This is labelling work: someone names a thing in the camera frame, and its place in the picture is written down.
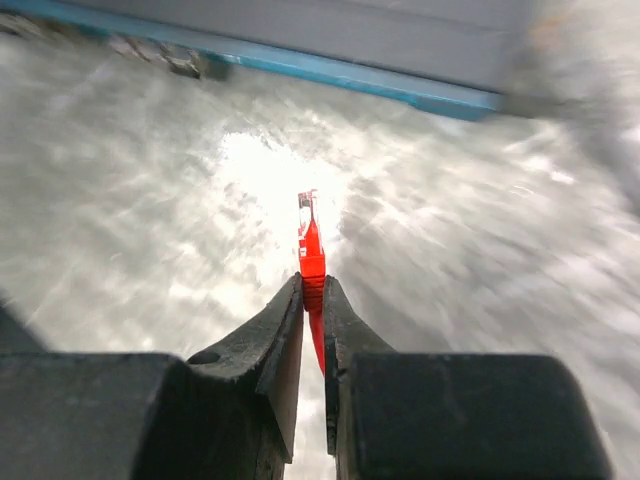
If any large black network switch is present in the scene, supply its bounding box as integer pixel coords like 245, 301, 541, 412
1, 1, 634, 121

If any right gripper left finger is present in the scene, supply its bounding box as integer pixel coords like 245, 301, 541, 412
1, 276, 303, 479

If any red patch cable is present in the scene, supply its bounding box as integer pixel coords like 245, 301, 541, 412
296, 188, 329, 379

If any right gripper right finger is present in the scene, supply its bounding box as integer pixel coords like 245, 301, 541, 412
323, 277, 613, 479

